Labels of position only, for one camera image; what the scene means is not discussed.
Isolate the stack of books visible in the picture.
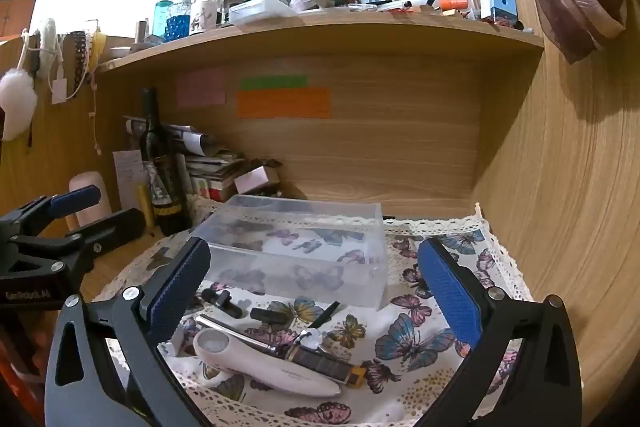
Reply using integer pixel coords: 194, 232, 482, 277
184, 149, 282, 204

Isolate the wooden shelf board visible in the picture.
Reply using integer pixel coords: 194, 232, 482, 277
95, 8, 546, 76

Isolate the small black block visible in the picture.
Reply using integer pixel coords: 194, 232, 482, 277
249, 307, 289, 324

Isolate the yellow tube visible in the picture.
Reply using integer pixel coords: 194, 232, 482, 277
137, 184, 154, 229

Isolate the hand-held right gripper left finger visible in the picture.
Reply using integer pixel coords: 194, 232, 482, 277
44, 237, 213, 427

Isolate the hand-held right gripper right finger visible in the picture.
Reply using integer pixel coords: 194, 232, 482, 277
416, 237, 585, 427

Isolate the glass bottle of blue beads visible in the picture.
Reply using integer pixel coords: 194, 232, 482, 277
165, 0, 197, 43

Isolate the white handheld massager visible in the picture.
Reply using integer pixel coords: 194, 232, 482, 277
193, 328, 344, 398

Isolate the white fluffy headband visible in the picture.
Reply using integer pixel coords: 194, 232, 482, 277
38, 17, 59, 73

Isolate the clear plastic storage box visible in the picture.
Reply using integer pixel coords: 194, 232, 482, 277
190, 194, 389, 311

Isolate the small pink white box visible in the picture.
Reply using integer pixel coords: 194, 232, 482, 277
233, 165, 281, 196

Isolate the white mug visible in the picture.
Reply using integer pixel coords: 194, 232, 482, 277
192, 0, 224, 33

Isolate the butterfly print tablecloth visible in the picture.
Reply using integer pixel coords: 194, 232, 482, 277
92, 201, 534, 427

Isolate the beige cylinder cup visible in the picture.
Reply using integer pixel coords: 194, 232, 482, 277
68, 171, 114, 231

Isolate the black patterned strap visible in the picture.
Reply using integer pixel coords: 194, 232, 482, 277
69, 30, 91, 93

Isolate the black pen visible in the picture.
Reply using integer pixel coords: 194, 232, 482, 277
306, 301, 341, 331

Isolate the white paper note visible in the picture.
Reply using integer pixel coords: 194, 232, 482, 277
112, 149, 146, 214

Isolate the orange sticky note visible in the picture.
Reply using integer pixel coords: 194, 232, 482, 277
235, 87, 332, 120

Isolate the dark wine bottle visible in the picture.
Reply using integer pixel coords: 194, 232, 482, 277
137, 87, 194, 238

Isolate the blue plastic bottle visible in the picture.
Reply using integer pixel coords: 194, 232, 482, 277
154, 0, 175, 43

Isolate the pink sticky note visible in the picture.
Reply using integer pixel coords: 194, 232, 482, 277
175, 67, 227, 109

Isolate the black clip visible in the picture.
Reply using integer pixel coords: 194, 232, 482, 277
200, 288, 242, 318

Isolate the rolled magazine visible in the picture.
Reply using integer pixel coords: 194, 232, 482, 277
123, 114, 214, 156

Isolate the green sticky note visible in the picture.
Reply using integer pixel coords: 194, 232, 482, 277
241, 75, 309, 90

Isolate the blue block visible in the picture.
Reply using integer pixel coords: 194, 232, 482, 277
488, 0, 519, 26

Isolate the white fluffy pompom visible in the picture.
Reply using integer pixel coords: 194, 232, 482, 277
0, 69, 39, 143

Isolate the white plastic container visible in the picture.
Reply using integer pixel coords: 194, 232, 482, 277
228, 0, 300, 28

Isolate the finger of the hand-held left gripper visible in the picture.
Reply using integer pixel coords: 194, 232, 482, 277
0, 185, 102, 239
12, 208, 147, 277

